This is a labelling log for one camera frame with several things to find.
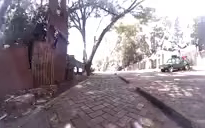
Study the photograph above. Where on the thin tree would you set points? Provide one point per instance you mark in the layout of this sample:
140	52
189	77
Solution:
84	43

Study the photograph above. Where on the slatted wooden fence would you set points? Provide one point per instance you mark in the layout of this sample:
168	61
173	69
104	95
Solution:
43	63

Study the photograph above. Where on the dark green car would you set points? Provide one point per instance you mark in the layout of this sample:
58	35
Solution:
174	64

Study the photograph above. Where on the thick-trunked tree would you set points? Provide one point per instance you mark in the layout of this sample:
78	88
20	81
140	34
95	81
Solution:
58	23

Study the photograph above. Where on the paved road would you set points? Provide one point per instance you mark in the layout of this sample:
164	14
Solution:
186	93

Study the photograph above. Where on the red brick path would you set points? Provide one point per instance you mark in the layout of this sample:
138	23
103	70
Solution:
103	100

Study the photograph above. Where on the red wall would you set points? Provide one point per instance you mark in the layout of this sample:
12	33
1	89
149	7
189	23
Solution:
8	70

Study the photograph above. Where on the white wall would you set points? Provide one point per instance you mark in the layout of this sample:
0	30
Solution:
156	59

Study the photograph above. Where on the robot's own part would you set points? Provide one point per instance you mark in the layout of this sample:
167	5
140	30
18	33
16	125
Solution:
67	126
135	125

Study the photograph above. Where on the bare dirt strip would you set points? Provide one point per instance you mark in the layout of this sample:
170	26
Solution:
23	101

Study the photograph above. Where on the leaning tree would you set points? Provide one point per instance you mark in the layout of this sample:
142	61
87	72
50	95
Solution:
103	36

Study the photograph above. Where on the green tree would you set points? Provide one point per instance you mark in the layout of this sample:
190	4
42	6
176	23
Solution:
130	43

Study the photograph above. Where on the stone kerb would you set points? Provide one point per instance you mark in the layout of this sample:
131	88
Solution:
156	101

